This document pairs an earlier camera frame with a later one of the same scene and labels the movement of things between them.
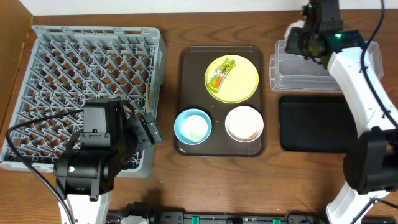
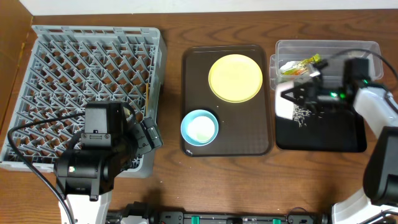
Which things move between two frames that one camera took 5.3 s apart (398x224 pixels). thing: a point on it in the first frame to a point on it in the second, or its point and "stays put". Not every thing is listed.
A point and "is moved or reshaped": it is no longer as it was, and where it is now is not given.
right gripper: x=296 y=42 to x=310 y=94
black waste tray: x=316 y=124 stays put
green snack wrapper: x=216 y=81 to x=303 y=66
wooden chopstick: x=147 y=98 stays put
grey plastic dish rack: x=66 y=66 stays put
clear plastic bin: x=292 y=72 stays put
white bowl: x=244 y=124 to x=284 y=107
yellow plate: x=240 y=83 stays put
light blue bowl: x=193 y=126 is moved or reshaped
